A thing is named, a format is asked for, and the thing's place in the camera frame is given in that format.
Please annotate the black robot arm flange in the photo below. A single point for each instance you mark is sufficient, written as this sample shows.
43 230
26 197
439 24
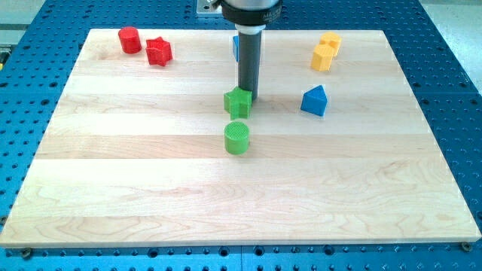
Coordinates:
251 12

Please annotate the green cylinder block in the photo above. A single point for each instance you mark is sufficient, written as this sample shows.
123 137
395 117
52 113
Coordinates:
236 138

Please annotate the green star block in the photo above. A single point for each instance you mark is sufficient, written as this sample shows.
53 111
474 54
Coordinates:
238 103

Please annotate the blue triangular prism block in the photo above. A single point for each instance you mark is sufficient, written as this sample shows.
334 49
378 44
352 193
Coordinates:
315 101

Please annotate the blue block behind rod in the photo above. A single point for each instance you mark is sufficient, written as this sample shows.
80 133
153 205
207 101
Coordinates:
235 47

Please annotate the light wooden board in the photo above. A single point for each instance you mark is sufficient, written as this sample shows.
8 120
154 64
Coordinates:
134 154

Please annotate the yellow hexagon block front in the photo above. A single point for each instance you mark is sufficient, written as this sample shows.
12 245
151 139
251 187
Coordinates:
322 57

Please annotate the yellow hexagon block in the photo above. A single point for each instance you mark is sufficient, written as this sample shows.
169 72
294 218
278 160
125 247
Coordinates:
322 57
332 39

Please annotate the red star block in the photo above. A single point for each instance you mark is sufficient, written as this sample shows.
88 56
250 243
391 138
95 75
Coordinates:
159 51

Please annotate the yellow hexagon block rear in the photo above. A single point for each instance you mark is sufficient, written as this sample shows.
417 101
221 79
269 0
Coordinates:
332 39

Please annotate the silver metal mounting plate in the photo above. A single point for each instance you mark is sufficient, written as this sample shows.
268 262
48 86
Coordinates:
204 7

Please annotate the red cylinder block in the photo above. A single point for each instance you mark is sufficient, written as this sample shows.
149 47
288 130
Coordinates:
129 40

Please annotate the left board clamp screw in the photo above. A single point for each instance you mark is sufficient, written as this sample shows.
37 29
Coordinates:
26 253

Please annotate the board clamp screw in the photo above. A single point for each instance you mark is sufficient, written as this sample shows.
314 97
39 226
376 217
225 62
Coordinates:
26 253
466 246

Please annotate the right board clamp screw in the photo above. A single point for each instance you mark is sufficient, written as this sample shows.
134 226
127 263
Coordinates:
466 246

